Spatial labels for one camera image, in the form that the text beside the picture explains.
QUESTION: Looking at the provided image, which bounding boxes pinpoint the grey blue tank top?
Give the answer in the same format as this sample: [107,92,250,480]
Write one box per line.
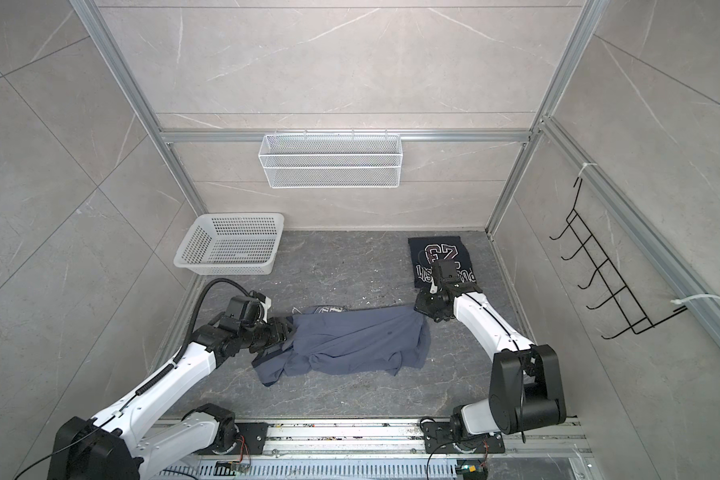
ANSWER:
[251,305,431,387]

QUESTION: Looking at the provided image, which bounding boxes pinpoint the navy tank top red trim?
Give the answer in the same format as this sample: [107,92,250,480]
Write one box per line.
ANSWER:
[407,235,479,290]

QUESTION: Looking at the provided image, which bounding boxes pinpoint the white plastic laundry basket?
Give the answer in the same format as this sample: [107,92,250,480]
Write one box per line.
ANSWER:
[173,213,284,276]

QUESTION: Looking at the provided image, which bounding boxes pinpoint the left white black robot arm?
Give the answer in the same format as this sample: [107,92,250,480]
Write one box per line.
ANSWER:
[48,294,294,479]

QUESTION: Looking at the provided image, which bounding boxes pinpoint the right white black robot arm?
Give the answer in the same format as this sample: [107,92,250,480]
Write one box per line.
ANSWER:
[415,260,568,442]

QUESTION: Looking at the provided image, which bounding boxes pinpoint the small circuit board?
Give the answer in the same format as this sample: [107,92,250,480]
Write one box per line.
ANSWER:
[213,461,251,477]

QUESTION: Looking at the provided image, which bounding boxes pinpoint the white zip tie upper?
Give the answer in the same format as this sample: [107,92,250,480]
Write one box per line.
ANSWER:
[577,162,598,178]

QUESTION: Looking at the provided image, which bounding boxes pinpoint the white zip tie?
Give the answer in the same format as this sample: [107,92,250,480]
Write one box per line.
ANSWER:
[577,162,598,178]
[670,293,720,306]

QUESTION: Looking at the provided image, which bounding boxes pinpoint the white zip tie lower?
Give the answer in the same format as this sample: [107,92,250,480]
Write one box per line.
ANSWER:
[670,293,720,306]

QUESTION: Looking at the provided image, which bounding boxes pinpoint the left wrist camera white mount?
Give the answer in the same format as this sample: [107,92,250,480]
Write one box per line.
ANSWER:
[250,290,272,323]

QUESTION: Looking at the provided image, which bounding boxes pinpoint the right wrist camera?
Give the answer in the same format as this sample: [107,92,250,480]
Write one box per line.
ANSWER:
[432,259,462,289]

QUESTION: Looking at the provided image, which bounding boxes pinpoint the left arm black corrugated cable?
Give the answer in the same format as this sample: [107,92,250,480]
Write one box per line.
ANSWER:
[136,277,252,394]

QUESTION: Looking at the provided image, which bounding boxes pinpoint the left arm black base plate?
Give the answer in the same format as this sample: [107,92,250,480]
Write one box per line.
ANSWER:
[209,422,269,456]

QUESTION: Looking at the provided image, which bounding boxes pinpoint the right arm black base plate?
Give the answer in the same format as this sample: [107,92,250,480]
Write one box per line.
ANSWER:
[418,417,506,455]

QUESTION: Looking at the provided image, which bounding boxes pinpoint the aluminium mounting rail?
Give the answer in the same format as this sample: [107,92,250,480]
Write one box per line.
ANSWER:
[93,417,594,462]

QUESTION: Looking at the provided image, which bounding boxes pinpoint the white slotted cable duct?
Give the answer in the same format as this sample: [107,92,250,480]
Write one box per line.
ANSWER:
[153,458,458,479]

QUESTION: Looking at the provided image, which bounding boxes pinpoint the white wire mesh wall basket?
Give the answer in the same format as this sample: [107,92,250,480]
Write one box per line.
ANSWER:
[258,133,404,189]

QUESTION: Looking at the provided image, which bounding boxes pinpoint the black wire hook rack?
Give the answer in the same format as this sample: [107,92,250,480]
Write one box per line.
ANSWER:
[549,178,689,341]

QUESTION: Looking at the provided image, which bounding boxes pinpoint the aluminium frame profiles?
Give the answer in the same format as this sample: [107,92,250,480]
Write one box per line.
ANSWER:
[71,1,720,348]

